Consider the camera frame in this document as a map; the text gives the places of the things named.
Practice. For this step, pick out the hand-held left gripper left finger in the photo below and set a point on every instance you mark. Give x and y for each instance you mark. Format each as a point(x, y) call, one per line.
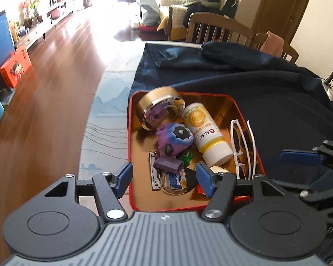
point(125, 177)

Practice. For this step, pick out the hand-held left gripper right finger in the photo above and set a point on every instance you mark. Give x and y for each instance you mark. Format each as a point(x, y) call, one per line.
point(204, 178)

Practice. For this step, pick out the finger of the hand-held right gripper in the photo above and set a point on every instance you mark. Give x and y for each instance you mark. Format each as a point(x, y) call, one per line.
point(330, 194)
point(299, 156)

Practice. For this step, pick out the small red item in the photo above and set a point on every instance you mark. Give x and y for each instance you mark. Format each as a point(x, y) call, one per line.
point(201, 190)

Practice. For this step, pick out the red tin box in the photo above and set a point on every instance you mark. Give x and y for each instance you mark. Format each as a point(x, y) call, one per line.
point(141, 171)

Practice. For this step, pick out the green pushpin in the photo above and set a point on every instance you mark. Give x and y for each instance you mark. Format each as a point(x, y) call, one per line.
point(186, 158)

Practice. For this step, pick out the silver nail clipper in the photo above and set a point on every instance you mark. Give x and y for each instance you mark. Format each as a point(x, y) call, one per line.
point(154, 176)

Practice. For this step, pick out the small glass jar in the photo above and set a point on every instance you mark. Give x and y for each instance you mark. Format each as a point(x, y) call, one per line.
point(173, 183)

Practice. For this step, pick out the small purple box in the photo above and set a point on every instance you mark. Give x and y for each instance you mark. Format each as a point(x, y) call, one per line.
point(168, 165)

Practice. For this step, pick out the yellow white bottle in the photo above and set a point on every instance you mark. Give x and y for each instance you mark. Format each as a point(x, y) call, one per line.
point(205, 133)

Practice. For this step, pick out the white sunglasses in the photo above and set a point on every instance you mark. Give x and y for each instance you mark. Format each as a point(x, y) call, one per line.
point(236, 135)

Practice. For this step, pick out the purple toy figure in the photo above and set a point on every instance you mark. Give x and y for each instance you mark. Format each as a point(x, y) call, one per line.
point(169, 137)

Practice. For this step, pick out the gold round tin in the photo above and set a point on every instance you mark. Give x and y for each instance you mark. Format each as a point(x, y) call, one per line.
point(155, 97)

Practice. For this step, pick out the dark blue cloth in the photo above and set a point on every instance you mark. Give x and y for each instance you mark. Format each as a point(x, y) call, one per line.
point(280, 102)

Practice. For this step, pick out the narrow wooden chair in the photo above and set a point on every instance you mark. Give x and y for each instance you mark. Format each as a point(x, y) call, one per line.
point(290, 54)

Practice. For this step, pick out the pink towel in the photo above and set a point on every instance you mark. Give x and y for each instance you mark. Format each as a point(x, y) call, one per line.
point(272, 44)

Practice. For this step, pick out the grey plastic object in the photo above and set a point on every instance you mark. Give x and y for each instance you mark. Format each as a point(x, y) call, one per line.
point(7, 96)

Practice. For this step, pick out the red floor cushion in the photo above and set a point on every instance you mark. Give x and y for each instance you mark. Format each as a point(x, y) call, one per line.
point(147, 28)

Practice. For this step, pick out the brown wooden door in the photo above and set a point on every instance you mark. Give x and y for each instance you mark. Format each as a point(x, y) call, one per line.
point(280, 5)

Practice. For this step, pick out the orange gift box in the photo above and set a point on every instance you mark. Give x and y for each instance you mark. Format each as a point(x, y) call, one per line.
point(15, 68)

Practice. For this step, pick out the wide wooden chair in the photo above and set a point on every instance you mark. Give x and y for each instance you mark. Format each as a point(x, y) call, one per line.
point(219, 22)

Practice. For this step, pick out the blue white bag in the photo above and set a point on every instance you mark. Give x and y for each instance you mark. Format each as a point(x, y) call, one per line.
point(149, 8)

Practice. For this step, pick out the wooden tv cabinet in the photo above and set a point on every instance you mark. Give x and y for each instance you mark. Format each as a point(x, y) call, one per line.
point(44, 25)

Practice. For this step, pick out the pile of dark clothes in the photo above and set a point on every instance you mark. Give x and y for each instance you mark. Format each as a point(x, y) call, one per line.
point(208, 4)

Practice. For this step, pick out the pink container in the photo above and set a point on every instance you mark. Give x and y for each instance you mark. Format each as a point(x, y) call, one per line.
point(55, 13)

